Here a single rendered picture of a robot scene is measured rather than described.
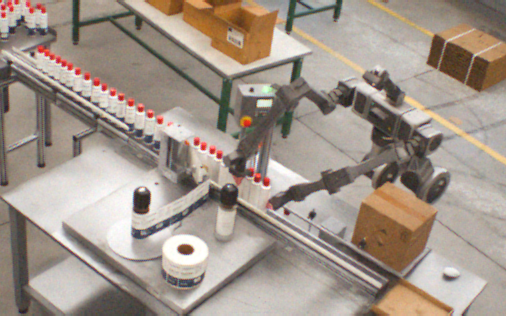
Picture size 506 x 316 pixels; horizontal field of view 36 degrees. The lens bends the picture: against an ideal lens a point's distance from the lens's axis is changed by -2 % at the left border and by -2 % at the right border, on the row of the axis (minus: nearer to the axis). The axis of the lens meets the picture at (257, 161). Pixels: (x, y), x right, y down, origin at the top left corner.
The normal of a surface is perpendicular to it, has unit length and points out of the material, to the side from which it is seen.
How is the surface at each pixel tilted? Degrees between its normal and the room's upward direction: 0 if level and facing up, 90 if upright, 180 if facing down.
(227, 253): 0
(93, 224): 0
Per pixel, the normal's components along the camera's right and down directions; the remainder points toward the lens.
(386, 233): -0.64, 0.37
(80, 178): 0.13, -0.81
